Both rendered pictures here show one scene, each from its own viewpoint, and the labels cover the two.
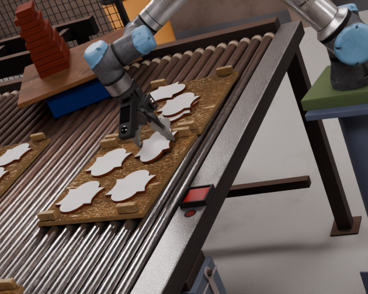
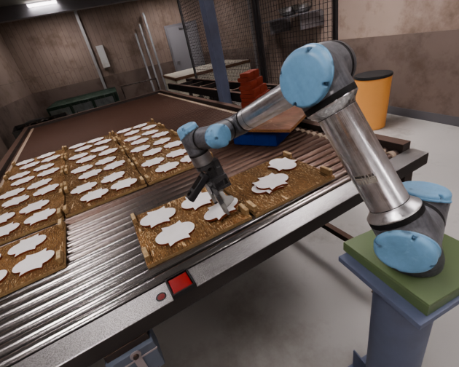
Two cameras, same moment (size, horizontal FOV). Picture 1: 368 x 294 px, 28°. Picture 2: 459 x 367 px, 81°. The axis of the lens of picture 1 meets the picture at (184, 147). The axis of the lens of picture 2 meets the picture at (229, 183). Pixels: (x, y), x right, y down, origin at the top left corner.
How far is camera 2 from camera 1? 1.44 m
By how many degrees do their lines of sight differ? 33
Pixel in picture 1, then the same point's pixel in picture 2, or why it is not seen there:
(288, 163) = not seen: hidden behind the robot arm
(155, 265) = (90, 330)
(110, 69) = (189, 148)
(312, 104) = (351, 251)
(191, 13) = (407, 99)
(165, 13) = (253, 119)
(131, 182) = (178, 230)
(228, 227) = (323, 239)
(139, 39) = (209, 136)
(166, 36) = (381, 108)
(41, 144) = not seen: hidden behind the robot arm
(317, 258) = (350, 301)
